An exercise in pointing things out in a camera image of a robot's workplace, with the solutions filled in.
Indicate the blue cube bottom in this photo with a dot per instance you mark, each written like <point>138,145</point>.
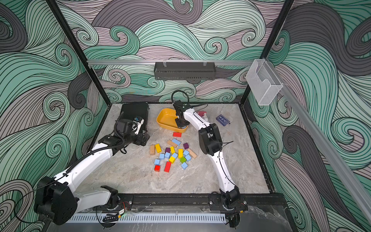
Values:
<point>184,165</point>

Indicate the dark blue small card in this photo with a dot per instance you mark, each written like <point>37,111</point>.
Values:
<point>223,120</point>

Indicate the red long block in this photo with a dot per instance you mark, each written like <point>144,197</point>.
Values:
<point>167,167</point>

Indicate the pink white small toy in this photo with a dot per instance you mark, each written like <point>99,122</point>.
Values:
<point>203,115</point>

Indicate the black front rail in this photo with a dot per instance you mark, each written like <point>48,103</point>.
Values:
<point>212,201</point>

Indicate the natural wood block top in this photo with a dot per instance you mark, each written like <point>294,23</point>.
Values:
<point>172,144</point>

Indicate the yellow plastic basket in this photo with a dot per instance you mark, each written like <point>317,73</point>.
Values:
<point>166,119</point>

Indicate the white slotted cable duct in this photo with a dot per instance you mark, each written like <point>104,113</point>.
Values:
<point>153,218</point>

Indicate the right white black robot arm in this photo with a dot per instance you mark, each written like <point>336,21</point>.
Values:
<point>211,144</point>

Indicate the red cube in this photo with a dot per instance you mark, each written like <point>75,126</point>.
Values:
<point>157,168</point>

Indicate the green cube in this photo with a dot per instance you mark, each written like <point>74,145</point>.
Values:
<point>183,159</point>

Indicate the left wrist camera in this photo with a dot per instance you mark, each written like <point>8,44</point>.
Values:
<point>137,124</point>

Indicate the natural wood long block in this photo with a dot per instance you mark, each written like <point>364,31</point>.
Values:
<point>192,153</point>

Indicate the natural wood block left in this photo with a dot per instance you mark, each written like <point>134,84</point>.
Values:
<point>152,150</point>

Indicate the blue long block top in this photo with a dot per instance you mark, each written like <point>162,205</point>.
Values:
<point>176,141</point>

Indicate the clear acrylic wall holder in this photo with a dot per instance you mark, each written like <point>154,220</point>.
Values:
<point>263,80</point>

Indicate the yellow block left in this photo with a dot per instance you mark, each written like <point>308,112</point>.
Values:
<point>158,148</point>

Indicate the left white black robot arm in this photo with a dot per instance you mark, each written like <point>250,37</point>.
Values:
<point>56,197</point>

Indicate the black wall shelf tray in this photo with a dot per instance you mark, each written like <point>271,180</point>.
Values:
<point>185,71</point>

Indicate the yellow long block centre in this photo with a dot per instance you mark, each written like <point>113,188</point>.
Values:
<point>180,153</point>

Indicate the red flat block top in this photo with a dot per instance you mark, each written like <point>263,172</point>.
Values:
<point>177,134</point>

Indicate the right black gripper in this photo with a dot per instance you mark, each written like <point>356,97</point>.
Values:
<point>179,124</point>

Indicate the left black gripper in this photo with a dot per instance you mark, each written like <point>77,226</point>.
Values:
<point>139,141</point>

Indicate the black hard case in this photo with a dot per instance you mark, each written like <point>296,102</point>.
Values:
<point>137,109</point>

